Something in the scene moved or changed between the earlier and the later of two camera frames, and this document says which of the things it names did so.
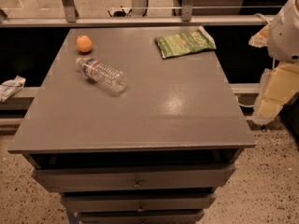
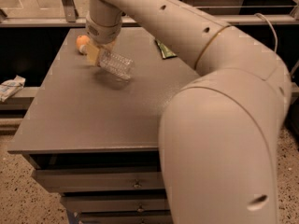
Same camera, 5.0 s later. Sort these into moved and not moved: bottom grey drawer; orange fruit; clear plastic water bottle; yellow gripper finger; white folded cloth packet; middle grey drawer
Moved: clear plastic water bottle; yellow gripper finger
Not moved: middle grey drawer; bottom grey drawer; orange fruit; white folded cloth packet
